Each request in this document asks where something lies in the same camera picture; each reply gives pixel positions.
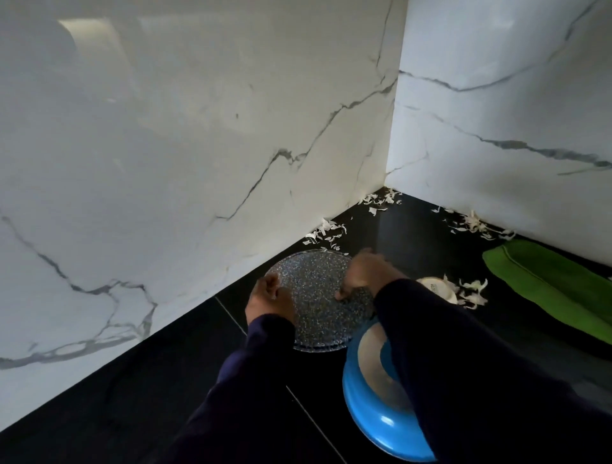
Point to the person's left hand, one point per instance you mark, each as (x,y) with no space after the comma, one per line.
(268,303)

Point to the person's right hand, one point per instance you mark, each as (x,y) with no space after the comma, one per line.
(368,272)

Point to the grey speckled plate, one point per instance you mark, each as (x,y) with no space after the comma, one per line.
(315,306)

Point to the white cup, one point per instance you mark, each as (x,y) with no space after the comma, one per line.
(437,287)

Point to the blue saucepan with black handle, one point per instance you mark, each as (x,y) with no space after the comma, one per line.
(368,416)

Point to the green leaf plate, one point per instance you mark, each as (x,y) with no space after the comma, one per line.
(550,287)

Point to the person's right forearm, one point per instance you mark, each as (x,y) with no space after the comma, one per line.
(478,382)

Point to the person's left forearm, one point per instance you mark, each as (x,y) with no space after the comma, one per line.
(229,406)

